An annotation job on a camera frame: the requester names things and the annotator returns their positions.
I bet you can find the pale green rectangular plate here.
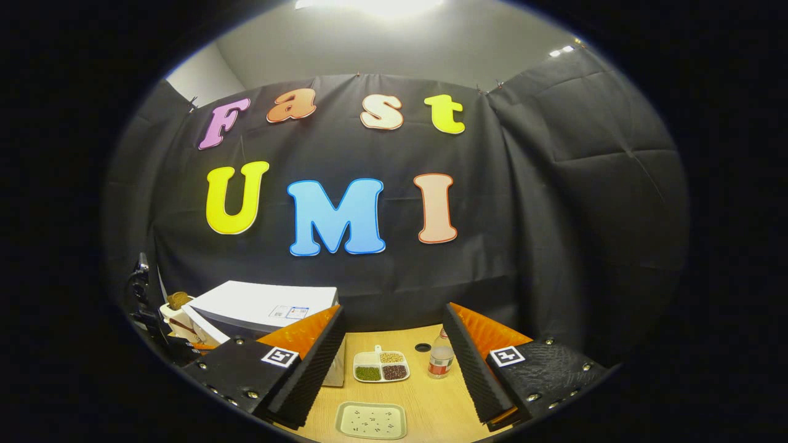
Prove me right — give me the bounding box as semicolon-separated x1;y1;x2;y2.
335;401;408;441

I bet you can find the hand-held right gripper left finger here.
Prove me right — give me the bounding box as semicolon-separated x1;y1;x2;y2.
183;305;347;430

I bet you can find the white divided dish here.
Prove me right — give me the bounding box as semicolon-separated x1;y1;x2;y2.
353;345;411;384

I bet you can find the white toaster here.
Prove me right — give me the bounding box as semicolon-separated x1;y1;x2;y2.
160;301;205;345

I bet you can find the large ceiling light panel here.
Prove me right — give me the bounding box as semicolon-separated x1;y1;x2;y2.
294;0;445;18

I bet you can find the black backdrop cloth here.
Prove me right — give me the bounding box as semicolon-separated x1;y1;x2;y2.
105;46;689;370

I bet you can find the clear bottle with red label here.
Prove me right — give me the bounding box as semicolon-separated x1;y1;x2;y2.
428;328;456;380

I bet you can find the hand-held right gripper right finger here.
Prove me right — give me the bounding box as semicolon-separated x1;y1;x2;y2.
443;303;610;431

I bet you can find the white microwave oven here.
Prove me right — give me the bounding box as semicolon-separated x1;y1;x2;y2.
183;281;347;388

